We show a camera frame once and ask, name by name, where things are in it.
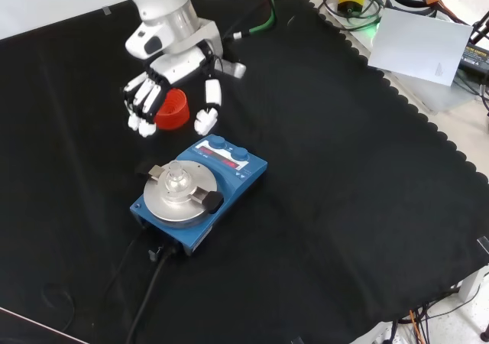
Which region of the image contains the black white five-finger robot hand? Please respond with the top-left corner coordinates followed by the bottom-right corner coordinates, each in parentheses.
top-left (122, 42), bottom-right (225, 138)

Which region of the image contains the heater with blue base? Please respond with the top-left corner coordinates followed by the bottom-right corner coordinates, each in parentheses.
top-left (129, 133), bottom-right (268, 258)

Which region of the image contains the red ribbed cup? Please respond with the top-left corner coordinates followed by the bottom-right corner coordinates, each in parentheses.
top-left (154, 88), bottom-right (190, 131)

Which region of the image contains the clear round-bottom glass flask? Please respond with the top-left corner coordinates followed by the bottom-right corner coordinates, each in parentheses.
top-left (164, 161), bottom-right (193, 204)

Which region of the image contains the black cloth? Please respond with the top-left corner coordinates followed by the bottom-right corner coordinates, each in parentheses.
top-left (0, 0), bottom-right (489, 344)

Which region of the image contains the pale board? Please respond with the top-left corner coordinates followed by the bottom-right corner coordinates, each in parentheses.
top-left (367, 7), bottom-right (474, 89)

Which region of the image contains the black power adapter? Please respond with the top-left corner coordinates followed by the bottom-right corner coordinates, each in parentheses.
top-left (457, 41), bottom-right (489, 74)

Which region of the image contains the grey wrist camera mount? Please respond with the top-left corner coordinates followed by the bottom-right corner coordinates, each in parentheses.
top-left (198, 20), bottom-right (248, 80)

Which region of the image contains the green cable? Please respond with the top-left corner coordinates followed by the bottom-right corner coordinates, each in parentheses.
top-left (231, 0), bottom-right (277, 41)

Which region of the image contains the black looped cable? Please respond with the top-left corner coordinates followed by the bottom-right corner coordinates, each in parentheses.
top-left (322, 0), bottom-right (387, 31)

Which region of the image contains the thin black cable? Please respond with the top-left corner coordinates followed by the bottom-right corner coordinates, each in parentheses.
top-left (99, 227), bottom-right (151, 311)

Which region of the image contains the thick black power cable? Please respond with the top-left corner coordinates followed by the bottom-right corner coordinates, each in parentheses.
top-left (125, 243), bottom-right (181, 344)

